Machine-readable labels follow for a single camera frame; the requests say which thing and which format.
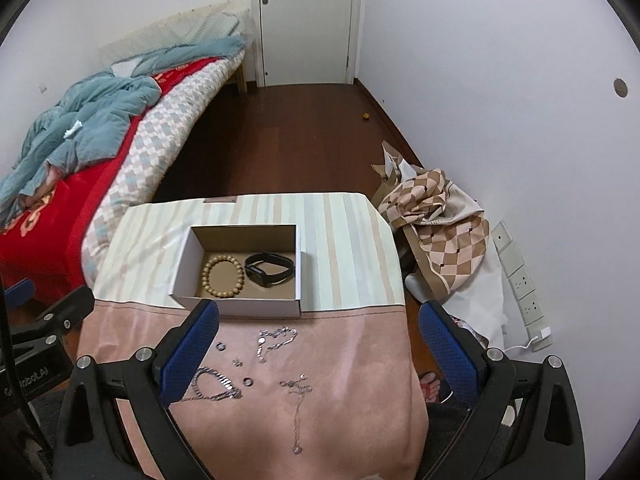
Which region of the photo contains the chunky silver chain bracelet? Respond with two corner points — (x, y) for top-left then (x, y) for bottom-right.
(180, 366), (244, 403)

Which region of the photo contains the thin silver chain bracelet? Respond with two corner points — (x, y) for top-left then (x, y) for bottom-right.
(256, 326), (300, 364)

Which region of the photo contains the thin silver pendant necklace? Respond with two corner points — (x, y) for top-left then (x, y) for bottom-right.
(278, 372), (314, 456)

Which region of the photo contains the red bed cover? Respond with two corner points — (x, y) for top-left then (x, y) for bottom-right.
(1, 58), (236, 304)

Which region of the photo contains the white power strip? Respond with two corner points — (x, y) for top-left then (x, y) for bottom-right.
(491, 221), (552, 352)

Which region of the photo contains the black smart band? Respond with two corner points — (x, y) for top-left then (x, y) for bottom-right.
(244, 252), (295, 288)

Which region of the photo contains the open white cardboard box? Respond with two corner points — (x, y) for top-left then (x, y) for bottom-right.
(169, 224), (303, 318)

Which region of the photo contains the brown checkered cloth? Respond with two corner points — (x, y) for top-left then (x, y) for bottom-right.
(372, 168), (489, 301)

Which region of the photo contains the bed with checkered mattress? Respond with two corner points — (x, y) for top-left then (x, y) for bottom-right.
(1, 0), (253, 304)

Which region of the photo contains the teal blue blanket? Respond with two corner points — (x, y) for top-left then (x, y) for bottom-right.
(1, 35), (246, 228)

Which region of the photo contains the white door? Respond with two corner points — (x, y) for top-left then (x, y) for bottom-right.
(250, 0), (361, 87)

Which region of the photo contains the wooden bead bracelet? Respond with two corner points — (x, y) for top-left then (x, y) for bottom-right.
(200, 253), (246, 299)

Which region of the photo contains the round wall hole cover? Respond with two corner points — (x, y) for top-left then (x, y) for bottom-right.
(613, 78), (628, 98)

